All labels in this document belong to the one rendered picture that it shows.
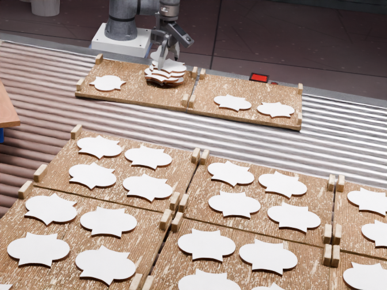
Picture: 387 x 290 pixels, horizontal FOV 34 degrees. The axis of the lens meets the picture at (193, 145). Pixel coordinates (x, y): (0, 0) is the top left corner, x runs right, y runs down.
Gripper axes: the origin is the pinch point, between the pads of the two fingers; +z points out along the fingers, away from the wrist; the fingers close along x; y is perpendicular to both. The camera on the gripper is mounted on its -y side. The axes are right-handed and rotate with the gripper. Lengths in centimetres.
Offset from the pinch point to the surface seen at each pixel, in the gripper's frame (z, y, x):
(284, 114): 4.9, -49.4, 1.5
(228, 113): 5.9, -31.8, 11.4
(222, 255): 5, -65, 87
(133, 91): 5.9, 4.2, 18.2
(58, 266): 6, -35, 111
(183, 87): 5.9, -8.4, 2.7
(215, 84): 5.9, -16.7, -7.9
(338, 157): 8, -74, 15
